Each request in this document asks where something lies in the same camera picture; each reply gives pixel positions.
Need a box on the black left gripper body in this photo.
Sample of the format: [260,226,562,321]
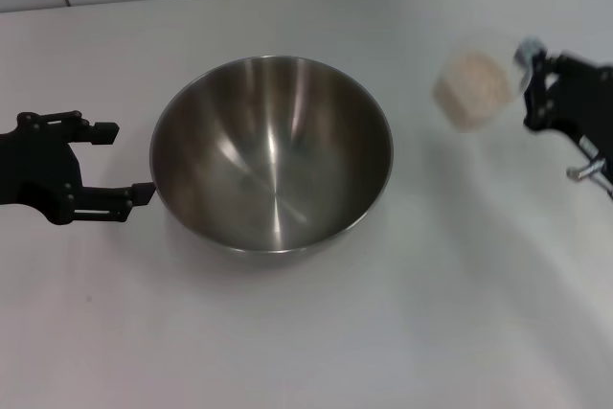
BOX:
[0,128,83,226]

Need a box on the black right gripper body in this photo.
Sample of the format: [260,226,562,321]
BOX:
[548,50,613,161]

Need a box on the clear plastic cup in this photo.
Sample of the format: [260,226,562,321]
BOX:
[432,30,526,135]

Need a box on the stainless steel mixing bowl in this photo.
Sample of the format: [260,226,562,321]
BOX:
[148,55,395,257]

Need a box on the silver plug with cable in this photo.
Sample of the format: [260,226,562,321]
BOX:
[566,158,613,197]

